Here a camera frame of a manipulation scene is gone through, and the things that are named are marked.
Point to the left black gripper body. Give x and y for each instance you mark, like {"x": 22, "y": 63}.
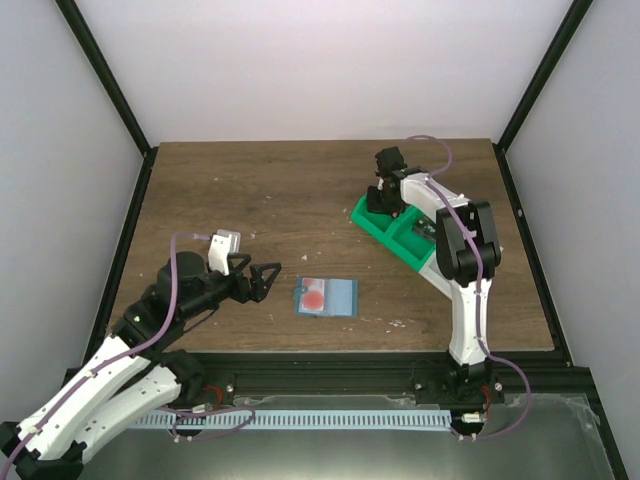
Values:
{"x": 241, "y": 279}

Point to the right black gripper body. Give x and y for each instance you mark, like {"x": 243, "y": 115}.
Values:
{"x": 382, "y": 195}

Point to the blue card holder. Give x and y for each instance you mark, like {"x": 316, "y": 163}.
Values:
{"x": 341, "y": 298}

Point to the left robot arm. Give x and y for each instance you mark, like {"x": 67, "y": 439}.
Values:
{"x": 134, "y": 371}

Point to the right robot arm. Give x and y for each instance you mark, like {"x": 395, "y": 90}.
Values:
{"x": 467, "y": 253}

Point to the black card in bin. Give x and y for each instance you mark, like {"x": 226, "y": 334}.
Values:
{"x": 425, "y": 228}

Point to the green bin far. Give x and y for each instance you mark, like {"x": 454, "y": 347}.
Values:
{"x": 381, "y": 227}

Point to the green bin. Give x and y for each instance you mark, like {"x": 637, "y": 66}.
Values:
{"x": 381, "y": 227}
{"x": 412, "y": 249}

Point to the green bin middle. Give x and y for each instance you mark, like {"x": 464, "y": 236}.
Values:
{"x": 412, "y": 249}

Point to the white bin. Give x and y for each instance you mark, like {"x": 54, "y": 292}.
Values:
{"x": 431, "y": 272}

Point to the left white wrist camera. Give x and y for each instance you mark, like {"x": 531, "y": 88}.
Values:
{"x": 223, "y": 244}

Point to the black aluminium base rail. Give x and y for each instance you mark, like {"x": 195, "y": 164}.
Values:
{"x": 371, "y": 373}

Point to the white slotted cable duct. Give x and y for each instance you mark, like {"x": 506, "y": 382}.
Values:
{"x": 403, "y": 420}

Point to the black frame post right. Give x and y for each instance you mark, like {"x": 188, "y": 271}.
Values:
{"x": 568, "y": 27}

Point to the black frame post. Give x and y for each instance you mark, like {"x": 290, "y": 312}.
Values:
{"x": 568, "y": 27}
{"x": 93, "y": 53}

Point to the metal base plate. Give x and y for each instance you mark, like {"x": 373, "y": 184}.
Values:
{"x": 552, "y": 437}

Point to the black frame post left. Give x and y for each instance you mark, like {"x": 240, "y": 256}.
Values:
{"x": 93, "y": 53}

